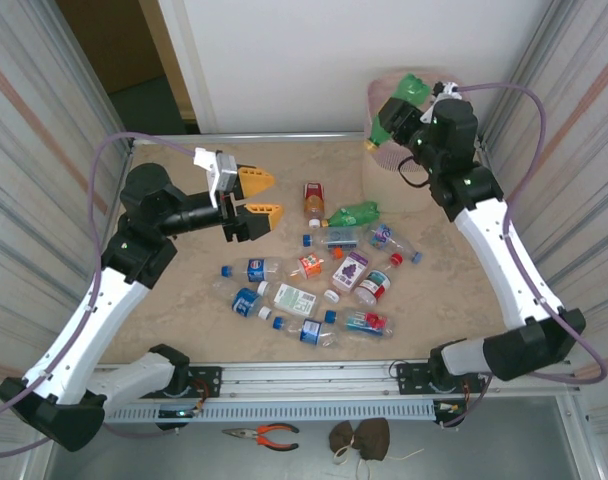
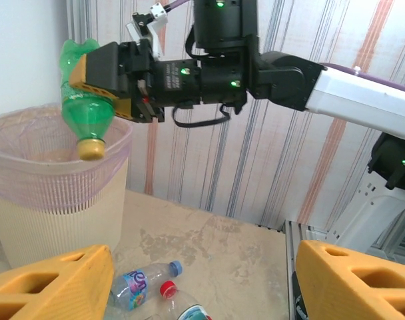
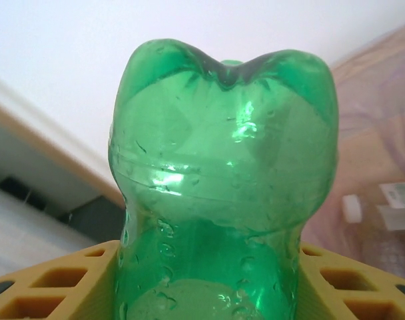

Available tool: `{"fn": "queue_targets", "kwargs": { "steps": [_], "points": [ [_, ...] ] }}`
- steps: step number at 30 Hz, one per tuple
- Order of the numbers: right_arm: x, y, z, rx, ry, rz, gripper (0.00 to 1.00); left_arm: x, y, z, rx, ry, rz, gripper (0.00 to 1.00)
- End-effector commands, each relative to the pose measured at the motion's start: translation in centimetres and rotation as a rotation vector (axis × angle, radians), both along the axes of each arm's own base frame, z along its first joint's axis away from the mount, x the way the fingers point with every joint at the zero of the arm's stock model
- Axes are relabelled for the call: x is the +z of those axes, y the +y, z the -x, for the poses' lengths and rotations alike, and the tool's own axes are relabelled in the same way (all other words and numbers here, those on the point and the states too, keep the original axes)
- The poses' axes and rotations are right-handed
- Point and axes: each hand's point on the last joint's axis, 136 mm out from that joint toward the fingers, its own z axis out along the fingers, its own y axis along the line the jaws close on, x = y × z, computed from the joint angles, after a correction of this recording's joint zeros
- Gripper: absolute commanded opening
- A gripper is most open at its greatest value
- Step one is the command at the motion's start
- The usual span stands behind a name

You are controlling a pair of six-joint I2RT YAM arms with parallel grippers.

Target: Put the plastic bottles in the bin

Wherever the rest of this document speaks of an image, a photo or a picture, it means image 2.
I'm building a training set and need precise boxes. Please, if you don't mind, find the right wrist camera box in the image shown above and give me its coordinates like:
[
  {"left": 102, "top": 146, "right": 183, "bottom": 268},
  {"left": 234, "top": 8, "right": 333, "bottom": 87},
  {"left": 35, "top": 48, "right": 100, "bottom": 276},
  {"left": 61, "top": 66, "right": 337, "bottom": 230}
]
[{"left": 126, "top": 2, "right": 169, "bottom": 61}]

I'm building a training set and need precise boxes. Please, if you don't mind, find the clear bottle red cap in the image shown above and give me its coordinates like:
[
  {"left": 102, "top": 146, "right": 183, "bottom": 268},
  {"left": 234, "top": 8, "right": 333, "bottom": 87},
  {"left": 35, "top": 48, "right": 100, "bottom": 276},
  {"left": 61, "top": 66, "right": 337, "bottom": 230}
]
[{"left": 149, "top": 279, "right": 213, "bottom": 320}]

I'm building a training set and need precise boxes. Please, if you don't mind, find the purple plastic bin liner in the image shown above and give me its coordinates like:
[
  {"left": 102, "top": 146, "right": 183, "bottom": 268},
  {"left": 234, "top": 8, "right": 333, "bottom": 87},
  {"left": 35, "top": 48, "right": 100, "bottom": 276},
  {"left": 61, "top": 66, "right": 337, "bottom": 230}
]
[{"left": 0, "top": 103, "right": 134, "bottom": 209}]

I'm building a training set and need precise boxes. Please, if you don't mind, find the green bottle yellow cap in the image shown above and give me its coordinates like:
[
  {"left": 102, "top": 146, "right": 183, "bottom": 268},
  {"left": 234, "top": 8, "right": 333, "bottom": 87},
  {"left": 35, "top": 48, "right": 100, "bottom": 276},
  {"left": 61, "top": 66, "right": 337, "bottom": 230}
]
[{"left": 58, "top": 38, "right": 116, "bottom": 161}]

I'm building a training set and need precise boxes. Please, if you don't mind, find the pink waste basket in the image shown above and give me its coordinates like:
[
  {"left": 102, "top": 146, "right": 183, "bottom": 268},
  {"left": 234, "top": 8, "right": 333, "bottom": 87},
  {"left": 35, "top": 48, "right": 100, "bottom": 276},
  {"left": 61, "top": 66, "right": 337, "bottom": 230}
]
[{"left": 0, "top": 103, "right": 134, "bottom": 269}]

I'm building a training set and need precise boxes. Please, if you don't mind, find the clear bottle colourful label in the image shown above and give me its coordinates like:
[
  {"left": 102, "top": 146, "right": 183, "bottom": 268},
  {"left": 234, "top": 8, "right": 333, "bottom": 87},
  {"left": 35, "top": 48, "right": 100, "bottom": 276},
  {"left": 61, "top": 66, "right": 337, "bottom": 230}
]
[{"left": 107, "top": 259, "right": 184, "bottom": 313}]

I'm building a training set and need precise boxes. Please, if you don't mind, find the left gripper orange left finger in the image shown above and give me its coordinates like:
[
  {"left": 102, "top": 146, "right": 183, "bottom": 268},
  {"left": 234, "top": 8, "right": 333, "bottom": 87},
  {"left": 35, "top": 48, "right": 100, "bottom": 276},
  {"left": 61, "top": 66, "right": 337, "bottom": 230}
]
[{"left": 0, "top": 245, "right": 115, "bottom": 320}]

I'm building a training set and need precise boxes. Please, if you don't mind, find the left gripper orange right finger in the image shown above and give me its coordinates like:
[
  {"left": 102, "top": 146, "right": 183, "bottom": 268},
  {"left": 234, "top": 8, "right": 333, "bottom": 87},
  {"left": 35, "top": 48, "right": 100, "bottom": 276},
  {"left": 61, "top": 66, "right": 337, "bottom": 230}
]
[{"left": 294, "top": 239, "right": 405, "bottom": 320}]

